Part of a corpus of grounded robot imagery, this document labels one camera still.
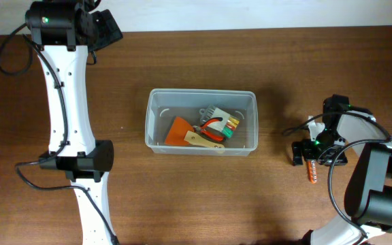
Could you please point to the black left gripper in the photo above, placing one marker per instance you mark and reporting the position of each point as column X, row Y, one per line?
column 110, row 30

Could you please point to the orange socket bit rail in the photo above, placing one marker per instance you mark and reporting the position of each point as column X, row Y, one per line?
column 312, row 174

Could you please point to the red handled pliers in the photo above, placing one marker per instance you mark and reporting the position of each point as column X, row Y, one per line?
column 213, row 136

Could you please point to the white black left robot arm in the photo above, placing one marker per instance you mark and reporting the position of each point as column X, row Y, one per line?
column 64, row 34

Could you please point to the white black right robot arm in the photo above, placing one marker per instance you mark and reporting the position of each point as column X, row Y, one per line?
column 367, row 210

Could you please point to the clear plastic container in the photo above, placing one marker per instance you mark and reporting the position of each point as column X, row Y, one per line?
column 164, row 104

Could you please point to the orange scraper wooden handle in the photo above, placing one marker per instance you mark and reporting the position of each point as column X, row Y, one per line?
column 181, row 133

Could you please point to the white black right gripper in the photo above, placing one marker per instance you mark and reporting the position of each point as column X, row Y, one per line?
column 309, row 154

